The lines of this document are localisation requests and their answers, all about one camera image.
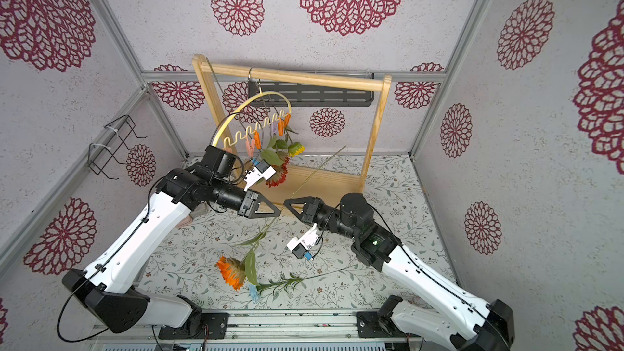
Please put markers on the yellow artificial flower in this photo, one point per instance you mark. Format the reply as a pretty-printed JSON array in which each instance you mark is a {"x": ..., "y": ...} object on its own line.
[{"x": 294, "y": 148}]

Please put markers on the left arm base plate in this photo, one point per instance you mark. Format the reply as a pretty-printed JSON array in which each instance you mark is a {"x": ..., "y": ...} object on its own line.
[{"x": 199, "y": 325}]

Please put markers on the orange clothespin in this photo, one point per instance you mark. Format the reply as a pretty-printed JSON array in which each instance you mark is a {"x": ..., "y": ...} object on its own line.
[
  {"x": 286, "y": 120},
  {"x": 257, "y": 140},
  {"x": 281, "y": 127}
]

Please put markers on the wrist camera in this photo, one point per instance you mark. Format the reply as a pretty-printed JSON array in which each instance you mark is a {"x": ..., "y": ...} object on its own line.
[
  {"x": 261, "y": 170},
  {"x": 301, "y": 246}
]

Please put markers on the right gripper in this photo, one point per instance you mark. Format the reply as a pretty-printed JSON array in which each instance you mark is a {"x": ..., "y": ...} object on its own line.
[{"x": 312, "y": 210}]

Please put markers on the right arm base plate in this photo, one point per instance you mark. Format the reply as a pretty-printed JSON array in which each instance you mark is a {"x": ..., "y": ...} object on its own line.
[{"x": 371, "y": 325}]

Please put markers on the yellow wavy clothes hanger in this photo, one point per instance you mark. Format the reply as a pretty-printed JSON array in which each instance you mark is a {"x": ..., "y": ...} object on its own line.
[{"x": 248, "y": 119}]

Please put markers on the aluminium front rail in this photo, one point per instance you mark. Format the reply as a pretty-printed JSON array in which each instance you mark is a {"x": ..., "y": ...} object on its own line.
[{"x": 291, "y": 326}]

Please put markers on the orange clothespin at end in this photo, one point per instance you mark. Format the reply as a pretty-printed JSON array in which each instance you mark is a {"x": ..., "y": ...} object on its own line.
[{"x": 286, "y": 120}]

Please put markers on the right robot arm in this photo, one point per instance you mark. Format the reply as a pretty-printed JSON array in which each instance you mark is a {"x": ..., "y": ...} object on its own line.
[{"x": 454, "y": 319}]

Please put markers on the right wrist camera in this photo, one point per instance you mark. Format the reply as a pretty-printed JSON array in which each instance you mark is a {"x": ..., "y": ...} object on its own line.
[{"x": 301, "y": 246}]

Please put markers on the blue artificial flower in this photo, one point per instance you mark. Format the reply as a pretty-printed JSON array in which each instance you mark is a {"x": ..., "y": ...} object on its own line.
[{"x": 287, "y": 283}]

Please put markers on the orange artificial flower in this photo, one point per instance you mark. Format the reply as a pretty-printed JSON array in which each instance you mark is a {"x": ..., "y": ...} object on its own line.
[{"x": 238, "y": 273}]

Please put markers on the wooden clothes rack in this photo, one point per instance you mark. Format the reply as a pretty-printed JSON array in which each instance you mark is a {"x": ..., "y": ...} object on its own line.
[{"x": 300, "y": 181}]

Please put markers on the red artificial flower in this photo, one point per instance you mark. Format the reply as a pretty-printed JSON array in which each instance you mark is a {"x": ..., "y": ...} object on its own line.
[
  {"x": 278, "y": 145},
  {"x": 279, "y": 161}
]

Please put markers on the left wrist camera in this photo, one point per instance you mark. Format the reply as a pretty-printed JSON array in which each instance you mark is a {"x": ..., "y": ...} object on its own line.
[{"x": 261, "y": 170}]

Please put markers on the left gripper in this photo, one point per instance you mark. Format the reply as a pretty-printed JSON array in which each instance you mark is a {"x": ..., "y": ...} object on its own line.
[{"x": 253, "y": 201}]

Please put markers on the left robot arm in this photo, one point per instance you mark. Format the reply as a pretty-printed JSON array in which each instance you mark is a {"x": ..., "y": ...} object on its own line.
[{"x": 105, "y": 288}]

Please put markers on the dark slotted wall shelf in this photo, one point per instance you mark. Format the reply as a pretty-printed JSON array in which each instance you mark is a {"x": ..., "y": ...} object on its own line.
[{"x": 300, "y": 95}]

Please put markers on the black wire wall rack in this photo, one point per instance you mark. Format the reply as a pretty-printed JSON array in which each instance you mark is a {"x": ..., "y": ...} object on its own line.
[{"x": 117, "y": 133}]

